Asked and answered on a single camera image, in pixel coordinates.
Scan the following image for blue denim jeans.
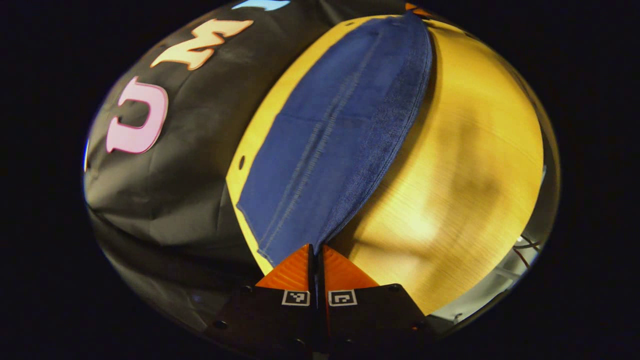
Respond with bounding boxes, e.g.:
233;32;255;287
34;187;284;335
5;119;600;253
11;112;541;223
235;10;434;269

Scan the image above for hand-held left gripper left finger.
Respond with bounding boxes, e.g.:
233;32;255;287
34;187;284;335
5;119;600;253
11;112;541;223
207;243;317;357

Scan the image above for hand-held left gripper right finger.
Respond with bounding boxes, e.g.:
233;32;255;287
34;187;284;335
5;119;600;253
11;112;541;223
319;243;436;354

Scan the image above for dark cable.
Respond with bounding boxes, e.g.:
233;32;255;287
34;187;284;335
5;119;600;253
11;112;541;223
512;232;543;268

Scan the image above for black backdrop cloth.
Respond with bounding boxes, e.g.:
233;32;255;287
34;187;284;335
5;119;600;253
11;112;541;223
82;0;413;332

